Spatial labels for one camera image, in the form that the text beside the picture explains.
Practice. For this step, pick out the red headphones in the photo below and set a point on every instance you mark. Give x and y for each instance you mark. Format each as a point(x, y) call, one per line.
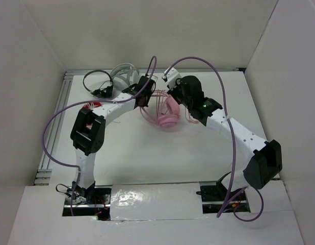
point(91, 106)

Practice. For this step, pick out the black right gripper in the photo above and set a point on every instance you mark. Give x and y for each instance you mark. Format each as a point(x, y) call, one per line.
point(173, 92)

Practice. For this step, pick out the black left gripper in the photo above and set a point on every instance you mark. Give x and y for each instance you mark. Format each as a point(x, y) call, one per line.
point(149, 94)

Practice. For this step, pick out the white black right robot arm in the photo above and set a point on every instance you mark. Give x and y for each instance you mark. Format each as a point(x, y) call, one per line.
point(264, 157)

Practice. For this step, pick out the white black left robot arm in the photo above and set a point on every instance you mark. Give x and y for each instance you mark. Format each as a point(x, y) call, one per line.
point(88, 131)

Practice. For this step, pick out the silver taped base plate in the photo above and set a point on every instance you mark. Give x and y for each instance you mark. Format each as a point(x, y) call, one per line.
point(151, 202)

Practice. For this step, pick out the pink headphones with cable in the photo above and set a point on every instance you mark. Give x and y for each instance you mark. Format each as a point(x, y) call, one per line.
point(167, 110)

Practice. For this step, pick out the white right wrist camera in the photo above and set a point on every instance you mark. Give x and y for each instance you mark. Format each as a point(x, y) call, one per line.
point(170, 76)

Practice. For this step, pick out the white grey gaming headphones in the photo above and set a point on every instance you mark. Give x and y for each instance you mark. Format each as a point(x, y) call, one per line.
point(124, 75)

